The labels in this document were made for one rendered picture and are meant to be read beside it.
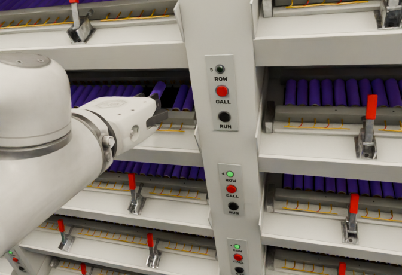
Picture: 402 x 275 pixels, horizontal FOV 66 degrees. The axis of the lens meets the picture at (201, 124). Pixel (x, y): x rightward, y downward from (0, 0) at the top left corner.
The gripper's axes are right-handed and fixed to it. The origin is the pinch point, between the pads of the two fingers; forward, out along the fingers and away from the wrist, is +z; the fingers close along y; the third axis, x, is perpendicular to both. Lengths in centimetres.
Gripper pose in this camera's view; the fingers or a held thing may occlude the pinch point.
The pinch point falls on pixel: (145, 104)
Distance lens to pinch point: 51.8
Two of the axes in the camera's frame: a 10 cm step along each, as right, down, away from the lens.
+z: 2.9, -3.3, 9.0
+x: 0.6, 9.4, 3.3
